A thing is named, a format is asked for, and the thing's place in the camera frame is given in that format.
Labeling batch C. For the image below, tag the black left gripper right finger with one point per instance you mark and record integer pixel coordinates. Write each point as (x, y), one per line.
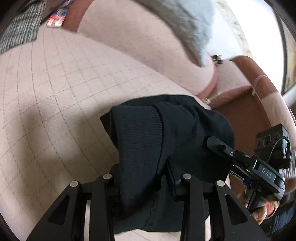
(202, 195)

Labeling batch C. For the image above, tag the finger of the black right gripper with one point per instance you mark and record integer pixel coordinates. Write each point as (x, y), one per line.
(219, 147)

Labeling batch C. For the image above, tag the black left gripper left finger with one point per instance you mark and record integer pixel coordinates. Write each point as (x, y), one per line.
(65, 219)

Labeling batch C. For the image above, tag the black pants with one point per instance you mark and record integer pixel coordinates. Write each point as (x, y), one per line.
(150, 133)

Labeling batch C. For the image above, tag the person's right hand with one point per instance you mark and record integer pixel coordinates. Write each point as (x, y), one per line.
(265, 212)

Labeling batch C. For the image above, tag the pink brown side cushion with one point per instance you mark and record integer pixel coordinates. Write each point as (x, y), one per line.
(242, 86)

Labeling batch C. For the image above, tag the grey quilted pillow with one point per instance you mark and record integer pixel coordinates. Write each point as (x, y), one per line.
(191, 22)

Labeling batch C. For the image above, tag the pink bolster cushion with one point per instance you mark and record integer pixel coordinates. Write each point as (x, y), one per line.
(134, 30)

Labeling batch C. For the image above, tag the houndstooth checked garment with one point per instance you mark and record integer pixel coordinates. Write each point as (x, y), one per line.
(24, 26)

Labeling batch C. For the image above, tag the red white blue packet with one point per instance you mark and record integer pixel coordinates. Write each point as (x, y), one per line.
(57, 18)

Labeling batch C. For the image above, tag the black camera box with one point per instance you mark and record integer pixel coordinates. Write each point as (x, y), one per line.
(273, 147)

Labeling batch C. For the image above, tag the brown wooden bed frame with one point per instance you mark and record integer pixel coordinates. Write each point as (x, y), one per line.
(245, 120)

